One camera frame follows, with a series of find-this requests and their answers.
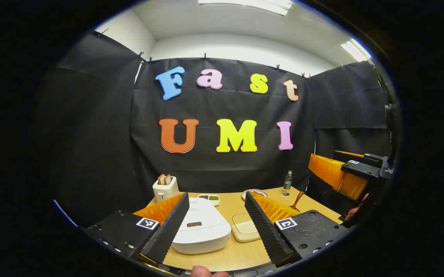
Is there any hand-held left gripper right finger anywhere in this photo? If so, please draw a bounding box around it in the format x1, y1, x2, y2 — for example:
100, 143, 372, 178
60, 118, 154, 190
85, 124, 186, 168
244, 190, 351, 268

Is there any grey round plate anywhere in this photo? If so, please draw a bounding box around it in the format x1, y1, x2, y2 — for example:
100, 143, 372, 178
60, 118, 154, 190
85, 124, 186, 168
241, 189, 269, 201

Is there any white rice cooker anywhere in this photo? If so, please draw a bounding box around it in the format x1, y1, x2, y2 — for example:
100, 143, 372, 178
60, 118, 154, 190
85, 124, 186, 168
171, 197, 232, 254

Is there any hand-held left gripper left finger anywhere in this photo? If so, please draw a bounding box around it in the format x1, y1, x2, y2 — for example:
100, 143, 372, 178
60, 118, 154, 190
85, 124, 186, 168
85, 192, 190, 265

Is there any small ceiling light panel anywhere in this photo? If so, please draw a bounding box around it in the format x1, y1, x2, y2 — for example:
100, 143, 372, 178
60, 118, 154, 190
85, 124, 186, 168
341, 38, 374, 63

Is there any long ceiling light panel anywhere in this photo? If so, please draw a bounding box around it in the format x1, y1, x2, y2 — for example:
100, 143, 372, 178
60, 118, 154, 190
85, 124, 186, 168
198, 0, 294, 17

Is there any white toaster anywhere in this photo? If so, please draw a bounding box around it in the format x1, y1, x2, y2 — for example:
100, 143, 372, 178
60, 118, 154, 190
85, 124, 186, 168
152, 175, 180, 203

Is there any clear water bottle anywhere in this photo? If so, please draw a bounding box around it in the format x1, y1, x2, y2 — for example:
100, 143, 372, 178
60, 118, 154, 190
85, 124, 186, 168
282, 170, 293, 196

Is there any row of small cloth clips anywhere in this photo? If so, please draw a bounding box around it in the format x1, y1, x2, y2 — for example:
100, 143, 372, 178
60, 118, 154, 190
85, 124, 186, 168
95, 28, 346, 79

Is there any black backdrop cloth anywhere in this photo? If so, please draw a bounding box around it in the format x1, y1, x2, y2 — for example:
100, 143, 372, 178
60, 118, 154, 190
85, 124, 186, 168
41, 31, 396, 227

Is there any white divided condiment dish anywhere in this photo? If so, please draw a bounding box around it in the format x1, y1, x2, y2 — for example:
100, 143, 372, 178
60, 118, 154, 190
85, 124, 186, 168
198, 194, 220, 206

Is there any brown wooden spoon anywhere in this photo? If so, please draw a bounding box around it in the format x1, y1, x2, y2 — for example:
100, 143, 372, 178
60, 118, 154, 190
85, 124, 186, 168
289, 191, 306, 211

